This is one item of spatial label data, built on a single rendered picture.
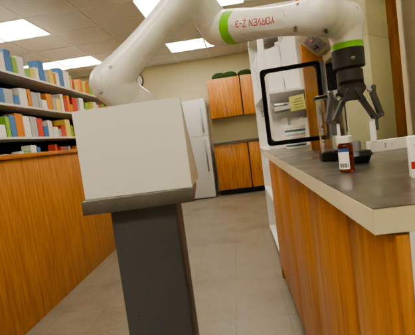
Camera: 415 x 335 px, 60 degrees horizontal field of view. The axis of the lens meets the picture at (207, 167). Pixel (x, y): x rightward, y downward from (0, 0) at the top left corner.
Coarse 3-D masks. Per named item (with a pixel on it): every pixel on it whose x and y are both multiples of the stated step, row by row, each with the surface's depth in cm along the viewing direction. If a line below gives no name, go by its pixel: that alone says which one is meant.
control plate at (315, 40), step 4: (308, 40) 169; (312, 40) 166; (316, 40) 163; (320, 40) 159; (304, 44) 177; (308, 44) 174; (312, 44) 170; (316, 44) 167; (320, 44) 163; (324, 44) 160; (312, 48) 175; (316, 48) 171; (320, 48) 168; (316, 52) 176
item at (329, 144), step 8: (336, 96) 119; (320, 104) 122; (336, 104) 120; (320, 112) 122; (344, 112) 122; (320, 120) 123; (344, 120) 121; (320, 128) 124; (328, 128) 121; (344, 128) 121; (320, 136) 124; (328, 136) 121; (320, 144) 125; (328, 144) 122; (336, 144) 121; (328, 152) 122
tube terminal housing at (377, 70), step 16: (352, 0) 147; (368, 0) 149; (384, 0) 159; (368, 16) 148; (384, 16) 158; (368, 32) 148; (384, 32) 158; (368, 48) 148; (384, 48) 158; (368, 64) 149; (384, 64) 157; (368, 80) 149; (384, 80) 157; (368, 96) 150; (384, 96) 156; (352, 112) 151; (384, 112) 156; (352, 128) 152; (368, 128) 151; (384, 128) 156
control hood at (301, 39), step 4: (300, 40) 177; (304, 40) 173; (324, 40) 157; (328, 40) 154; (328, 44) 158; (308, 48) 179; (324, 48) 165; (328, 48) 164; (312, 52) 180; (320, 52) 173; (324, 52) 172
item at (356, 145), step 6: (354, 144) 108; (360, 144) 108; (354, 150) 108; (360, 150) 108; (366, 150) 106; (354, 156) 106; (360, 156) 106; (366, 156) 106; (360, 162) 106; (366, 162) 107
